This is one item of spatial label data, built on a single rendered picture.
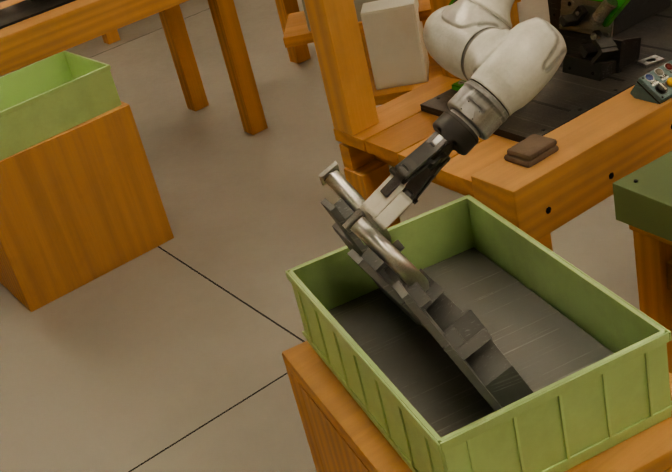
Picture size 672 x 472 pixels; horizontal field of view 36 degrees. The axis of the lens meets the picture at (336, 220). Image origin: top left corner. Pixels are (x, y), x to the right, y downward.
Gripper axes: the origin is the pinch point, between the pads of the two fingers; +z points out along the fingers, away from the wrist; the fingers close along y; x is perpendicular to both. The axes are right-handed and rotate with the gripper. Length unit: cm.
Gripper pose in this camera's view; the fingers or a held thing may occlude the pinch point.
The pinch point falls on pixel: (377, 213)
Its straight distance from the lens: 167.5
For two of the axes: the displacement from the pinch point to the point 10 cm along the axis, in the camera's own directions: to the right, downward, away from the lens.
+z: -6.9, 7.2, 0.0
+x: 7.0, 6.8, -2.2
